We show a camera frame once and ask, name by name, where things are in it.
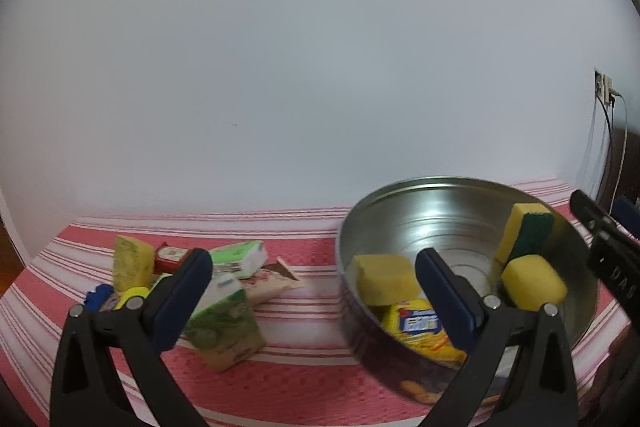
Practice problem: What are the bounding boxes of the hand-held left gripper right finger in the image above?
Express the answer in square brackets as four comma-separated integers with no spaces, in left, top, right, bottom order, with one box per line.
[415,248,582,427]

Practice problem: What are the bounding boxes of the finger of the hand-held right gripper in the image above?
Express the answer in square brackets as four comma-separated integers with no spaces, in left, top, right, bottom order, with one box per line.
[570,189,640,309]
[614,197,640,240]

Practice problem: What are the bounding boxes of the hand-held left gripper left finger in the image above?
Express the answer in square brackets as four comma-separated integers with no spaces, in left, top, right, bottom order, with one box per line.
[49,248,214,427]

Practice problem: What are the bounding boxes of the white green tissue pack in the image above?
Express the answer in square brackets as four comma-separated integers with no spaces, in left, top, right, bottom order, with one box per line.
[207,241,269,281]

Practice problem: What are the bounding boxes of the round metal tin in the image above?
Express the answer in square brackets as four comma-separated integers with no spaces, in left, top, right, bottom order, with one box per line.
[336,177,601,405]

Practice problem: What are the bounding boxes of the blue cloth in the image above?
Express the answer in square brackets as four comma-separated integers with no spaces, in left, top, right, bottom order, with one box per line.
[85,284,117,314]

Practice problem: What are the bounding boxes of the person's right hand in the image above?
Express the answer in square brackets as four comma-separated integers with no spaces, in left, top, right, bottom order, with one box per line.
[590,324,640,425]

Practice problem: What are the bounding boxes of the red packet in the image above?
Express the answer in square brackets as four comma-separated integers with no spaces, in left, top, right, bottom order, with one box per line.
[154,245,195,274]

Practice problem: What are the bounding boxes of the pink packet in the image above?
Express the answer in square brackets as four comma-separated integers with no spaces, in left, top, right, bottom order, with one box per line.
[244,257,307,306]

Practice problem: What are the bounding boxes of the yellow green scrub sponge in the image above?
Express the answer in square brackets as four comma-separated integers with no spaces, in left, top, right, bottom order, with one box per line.
[495,203,556,265]

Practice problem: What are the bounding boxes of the red striped tablecloth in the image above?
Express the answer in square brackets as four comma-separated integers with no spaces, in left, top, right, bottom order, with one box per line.
[0,179,640,427]

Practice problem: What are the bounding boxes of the white cable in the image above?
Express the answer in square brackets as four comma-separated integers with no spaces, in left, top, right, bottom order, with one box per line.
[611,91,629,208]

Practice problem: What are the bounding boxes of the wall socket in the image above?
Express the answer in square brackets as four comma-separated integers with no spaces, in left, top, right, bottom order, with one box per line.
[594,69,617,106]

